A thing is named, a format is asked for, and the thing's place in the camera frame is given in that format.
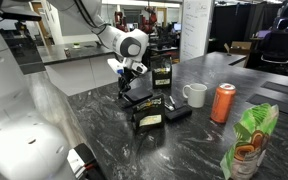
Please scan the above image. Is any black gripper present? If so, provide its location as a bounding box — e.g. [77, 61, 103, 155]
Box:
[117, 68, 140, 100]

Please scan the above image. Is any black digital scale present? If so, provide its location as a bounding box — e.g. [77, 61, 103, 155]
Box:
[118, 85, 154, 110]

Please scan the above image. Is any black packet with white label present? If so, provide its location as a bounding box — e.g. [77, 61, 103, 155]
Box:
[130, 94, 167, 135]

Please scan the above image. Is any black packet with yellow logo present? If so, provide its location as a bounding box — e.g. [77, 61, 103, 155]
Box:
[150, 54, 173, 90]

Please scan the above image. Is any white counter cabinet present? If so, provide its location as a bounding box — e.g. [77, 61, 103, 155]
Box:
[37, 41, 132, 97]

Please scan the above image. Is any silver pen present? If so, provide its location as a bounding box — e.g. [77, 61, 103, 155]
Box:
[168, 95, 177, 108]

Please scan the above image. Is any black rectangular case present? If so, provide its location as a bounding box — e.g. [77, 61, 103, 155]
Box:
[164, 104, 194, 123]

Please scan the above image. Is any white ceramic mug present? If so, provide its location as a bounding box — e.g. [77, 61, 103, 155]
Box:
[182, 82, 208, 109]

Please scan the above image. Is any white whiteboard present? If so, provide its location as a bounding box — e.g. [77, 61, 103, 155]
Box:
[179, 0, 216, 63]

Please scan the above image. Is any orange drink can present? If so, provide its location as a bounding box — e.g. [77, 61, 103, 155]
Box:
[210, 82, 237, 125]

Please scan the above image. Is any brown cardboard box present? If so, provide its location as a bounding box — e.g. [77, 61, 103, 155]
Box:
[223, 40, 253, 56]

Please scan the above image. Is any black curtain partition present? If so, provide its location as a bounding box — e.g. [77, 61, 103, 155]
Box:
[213, 2, 282, 53]

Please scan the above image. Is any green snack bag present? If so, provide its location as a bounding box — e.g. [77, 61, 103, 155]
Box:
[219, 102, 280, 180]

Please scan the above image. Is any purple laptop screen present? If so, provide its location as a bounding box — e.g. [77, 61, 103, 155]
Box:
[256, 29, 272, 39]

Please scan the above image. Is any black mesh office chair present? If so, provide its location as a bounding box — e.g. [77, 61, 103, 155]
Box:
[260, 32, 288, 73]

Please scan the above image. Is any seated person in dark clothes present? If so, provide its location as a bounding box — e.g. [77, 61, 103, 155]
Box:
[262, 18, 288, 43]

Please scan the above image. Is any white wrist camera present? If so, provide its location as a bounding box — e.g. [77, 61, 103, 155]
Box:
[107, 58, 125, 75]

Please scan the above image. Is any black box with red wires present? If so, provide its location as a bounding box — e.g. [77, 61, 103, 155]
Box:
[64, 143, 107, 180]

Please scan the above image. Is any black camera on stand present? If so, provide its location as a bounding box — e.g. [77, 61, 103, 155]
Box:
[0, 9, 43, 22]

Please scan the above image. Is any black table cable hatch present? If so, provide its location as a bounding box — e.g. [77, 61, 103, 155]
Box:
[261, 80, 288, 99]
[246, 93, 288, 119]

